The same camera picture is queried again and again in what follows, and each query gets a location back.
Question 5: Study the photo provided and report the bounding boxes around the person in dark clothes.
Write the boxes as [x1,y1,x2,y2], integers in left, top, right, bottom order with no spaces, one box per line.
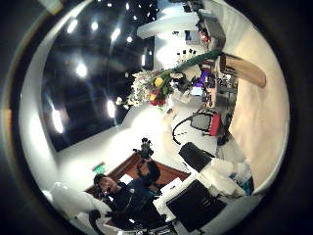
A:
[92,136,179,231]

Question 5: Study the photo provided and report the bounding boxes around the tall gold cylinder vase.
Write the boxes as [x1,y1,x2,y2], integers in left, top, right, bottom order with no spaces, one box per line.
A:
[218,53,268,89]

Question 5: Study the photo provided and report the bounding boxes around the computer monitor purple screen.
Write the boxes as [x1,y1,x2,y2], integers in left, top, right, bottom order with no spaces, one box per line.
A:
[194,70,213,89]

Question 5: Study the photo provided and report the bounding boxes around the wooden office desk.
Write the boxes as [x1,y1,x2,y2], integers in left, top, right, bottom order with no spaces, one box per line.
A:
[195,58,241,110]

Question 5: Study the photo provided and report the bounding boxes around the green exit sign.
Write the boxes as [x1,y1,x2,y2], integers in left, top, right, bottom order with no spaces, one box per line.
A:
[92,162,108,174]

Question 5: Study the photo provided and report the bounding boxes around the black mesh chair red seat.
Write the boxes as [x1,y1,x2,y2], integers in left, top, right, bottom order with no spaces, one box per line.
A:
[171,110,223,146]

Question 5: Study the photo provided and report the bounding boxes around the brown door with glass panel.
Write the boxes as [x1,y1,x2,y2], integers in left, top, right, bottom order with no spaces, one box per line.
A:
[86,151,190,197]

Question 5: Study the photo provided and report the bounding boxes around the flower bouquet with green wrap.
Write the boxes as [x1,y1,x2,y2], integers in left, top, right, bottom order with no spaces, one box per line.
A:
[115,48,226,111]

